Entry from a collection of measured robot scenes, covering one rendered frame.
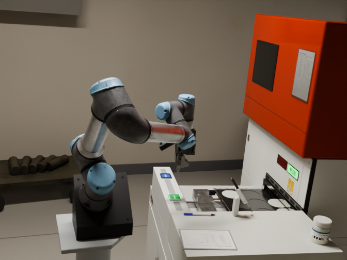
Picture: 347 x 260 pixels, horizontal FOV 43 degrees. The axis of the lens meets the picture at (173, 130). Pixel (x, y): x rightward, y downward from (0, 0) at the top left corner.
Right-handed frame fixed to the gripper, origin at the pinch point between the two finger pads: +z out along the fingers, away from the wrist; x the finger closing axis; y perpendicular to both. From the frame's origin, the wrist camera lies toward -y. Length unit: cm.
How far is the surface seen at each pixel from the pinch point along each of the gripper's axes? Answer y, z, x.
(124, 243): -11, 111, 119
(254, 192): 48, 21, 20
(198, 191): 16.6, 19.6, 18.3
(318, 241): 51, 12, -44
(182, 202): 3.1, 14.2, -5.0
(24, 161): -98, 74, 202
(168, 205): -4.2, 14.1, -8.1
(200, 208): 14.7, 22.3, 4.4
